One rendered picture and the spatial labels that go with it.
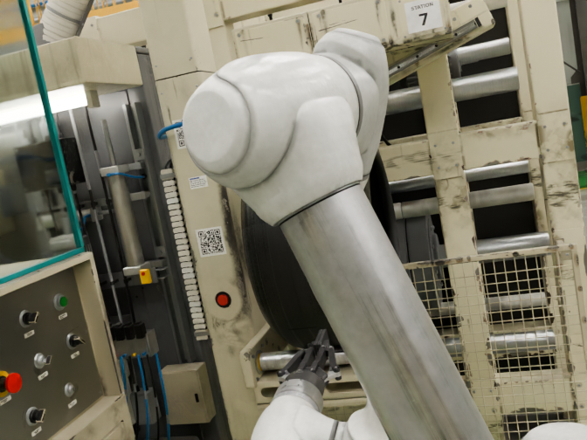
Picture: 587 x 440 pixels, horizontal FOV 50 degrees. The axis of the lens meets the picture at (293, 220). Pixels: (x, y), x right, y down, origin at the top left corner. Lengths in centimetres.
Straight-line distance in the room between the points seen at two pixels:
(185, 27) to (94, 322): 77
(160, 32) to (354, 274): 116
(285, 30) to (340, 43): 106
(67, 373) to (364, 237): 107
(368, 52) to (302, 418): 58
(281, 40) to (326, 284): 127
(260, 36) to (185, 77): 31
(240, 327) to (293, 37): 82
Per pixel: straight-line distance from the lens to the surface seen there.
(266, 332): 174
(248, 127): 61
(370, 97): 78
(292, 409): 108
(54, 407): 156
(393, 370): 66
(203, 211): 167
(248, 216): 144
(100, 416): 162
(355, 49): 79
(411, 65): 191
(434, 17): 179
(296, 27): 184
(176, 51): 167
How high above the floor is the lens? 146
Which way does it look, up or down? 8 degrees down
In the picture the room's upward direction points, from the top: 11 degrees counter-clockwise
